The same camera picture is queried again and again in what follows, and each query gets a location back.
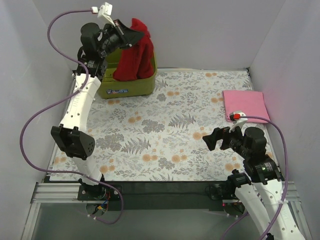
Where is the red t shirt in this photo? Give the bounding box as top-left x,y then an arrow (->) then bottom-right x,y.
112,18 -> 154,82

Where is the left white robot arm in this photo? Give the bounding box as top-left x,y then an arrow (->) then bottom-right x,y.
50,19 -> 145,200

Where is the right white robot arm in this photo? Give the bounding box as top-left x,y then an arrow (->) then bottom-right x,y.
202,126 -> 304,240

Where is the folded pink t shirt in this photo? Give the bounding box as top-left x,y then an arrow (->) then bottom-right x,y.
223,90 -> 270,122

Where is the olive green plastic bin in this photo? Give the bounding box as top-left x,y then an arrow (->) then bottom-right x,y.
97,49 -> 158,99

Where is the floral table mat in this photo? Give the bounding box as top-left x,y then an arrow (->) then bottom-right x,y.
49,70 -> 281,182

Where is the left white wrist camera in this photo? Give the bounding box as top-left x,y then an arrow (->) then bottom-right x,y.
97,2 -> 116,27

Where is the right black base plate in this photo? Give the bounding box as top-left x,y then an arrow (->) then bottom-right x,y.
204,182 -> 238,200

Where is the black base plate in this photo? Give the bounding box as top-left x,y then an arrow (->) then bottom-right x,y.
204,182 -> 238,200
77,183 -> 120,201

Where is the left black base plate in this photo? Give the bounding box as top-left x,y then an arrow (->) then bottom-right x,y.
77,183 -> 120,201

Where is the aluminium frame rail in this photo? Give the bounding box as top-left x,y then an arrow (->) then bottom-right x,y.
19,181 -> 313,240

